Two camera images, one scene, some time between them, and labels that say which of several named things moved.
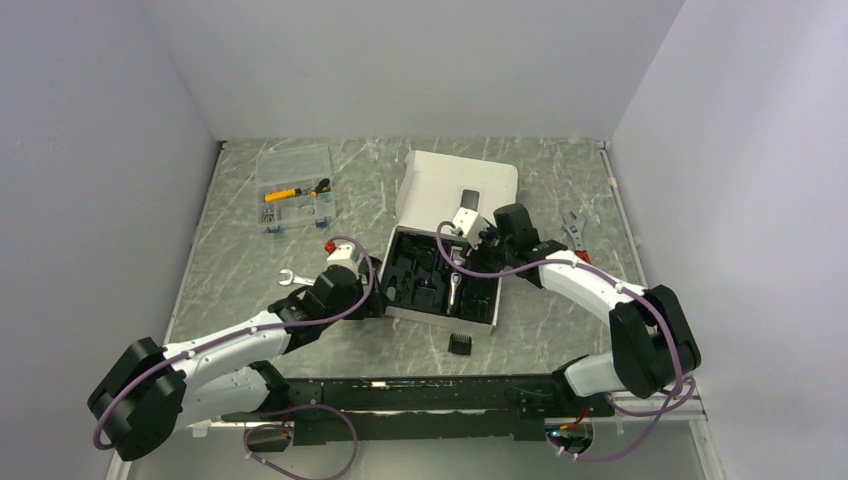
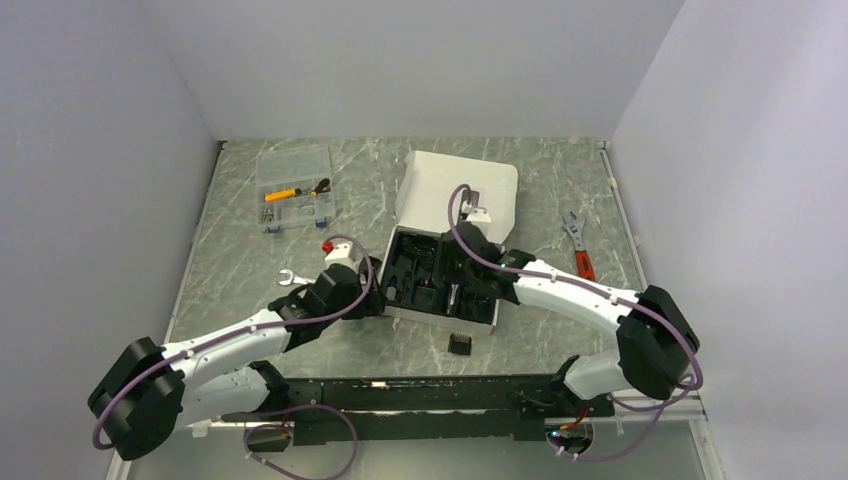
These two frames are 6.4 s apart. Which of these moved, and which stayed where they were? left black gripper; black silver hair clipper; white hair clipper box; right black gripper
Moved: right black gripper
Stayed: left black gripper; black silver hair clipper; white hair clipper box
